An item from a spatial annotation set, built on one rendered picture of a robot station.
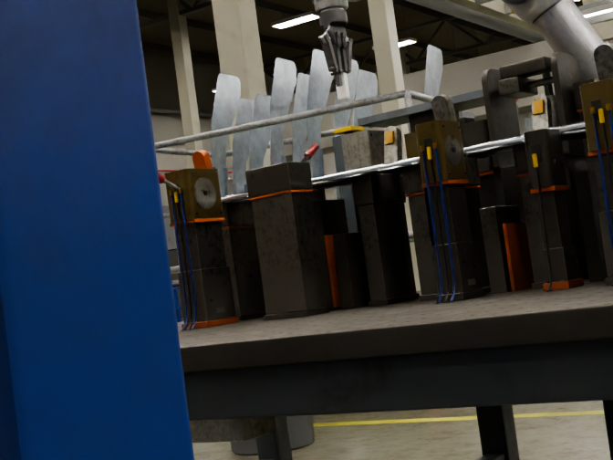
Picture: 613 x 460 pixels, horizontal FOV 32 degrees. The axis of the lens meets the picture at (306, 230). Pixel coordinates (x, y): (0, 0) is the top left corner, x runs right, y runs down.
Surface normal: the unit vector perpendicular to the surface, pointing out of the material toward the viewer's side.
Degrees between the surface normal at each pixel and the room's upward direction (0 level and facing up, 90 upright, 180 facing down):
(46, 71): 90
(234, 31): 90
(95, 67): 90
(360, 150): 90
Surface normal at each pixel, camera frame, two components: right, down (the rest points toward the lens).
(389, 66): -0.54, 0.04
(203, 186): 0.79, -0.13
